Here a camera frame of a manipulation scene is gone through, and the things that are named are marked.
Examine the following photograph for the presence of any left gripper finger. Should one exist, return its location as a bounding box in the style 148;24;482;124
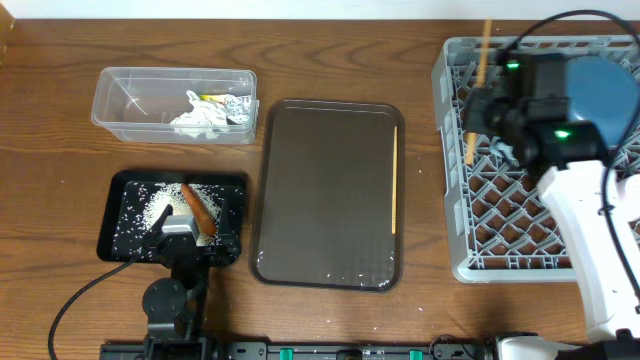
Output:
216;199;240;260
148;205;173;237

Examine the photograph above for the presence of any white rice pile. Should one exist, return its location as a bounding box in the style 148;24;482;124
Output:
109;181;245;262

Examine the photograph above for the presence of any orange carrot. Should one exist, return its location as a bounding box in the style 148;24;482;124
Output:
181;184;217;237

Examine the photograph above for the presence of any wooden chopstick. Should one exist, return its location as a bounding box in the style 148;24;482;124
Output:
391;126;398;235
465;18;492;166

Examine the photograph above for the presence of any blue plate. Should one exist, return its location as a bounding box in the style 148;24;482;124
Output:
565;56;639;147

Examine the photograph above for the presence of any white tissue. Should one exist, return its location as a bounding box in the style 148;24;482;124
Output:
170;90;228;139

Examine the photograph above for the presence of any green snack wrapper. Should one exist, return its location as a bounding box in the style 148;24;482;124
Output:
200;94;252;125

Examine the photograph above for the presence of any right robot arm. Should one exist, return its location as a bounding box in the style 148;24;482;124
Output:
462;88;639;359

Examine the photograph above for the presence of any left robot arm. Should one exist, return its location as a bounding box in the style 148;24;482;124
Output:
140;200;240;360

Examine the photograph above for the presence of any black waste tray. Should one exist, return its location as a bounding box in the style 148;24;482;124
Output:
96;169;246;267

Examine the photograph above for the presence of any grey dishwasher rack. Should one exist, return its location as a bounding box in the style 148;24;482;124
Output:
432;35;639;283

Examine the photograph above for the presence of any dark brown serving tray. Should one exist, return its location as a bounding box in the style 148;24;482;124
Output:
250;99;405;293

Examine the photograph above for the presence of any clear plastic bin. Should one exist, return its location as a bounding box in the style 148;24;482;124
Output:
91;67;259;144

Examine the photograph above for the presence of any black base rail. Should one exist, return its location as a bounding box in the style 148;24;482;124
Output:
98;340;502;360

